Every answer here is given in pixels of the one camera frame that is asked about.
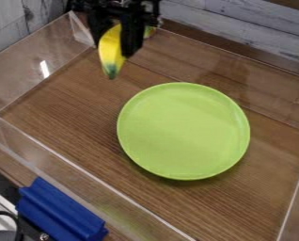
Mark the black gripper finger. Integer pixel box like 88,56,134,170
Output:
86,8,113,45
120,11,145,57

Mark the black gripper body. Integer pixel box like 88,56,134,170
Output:
68,0,160,24

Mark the yellow toy banana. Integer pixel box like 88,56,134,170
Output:
96,23,157,80

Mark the green round plate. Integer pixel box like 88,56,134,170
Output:
117,82,249,181

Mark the blue plastic clamp block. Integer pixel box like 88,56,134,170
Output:
16,178,108,241

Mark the clear acrylic enclosure wall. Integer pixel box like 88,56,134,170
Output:
0,13,299,241

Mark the black cable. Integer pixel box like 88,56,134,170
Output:
0,210,24,241

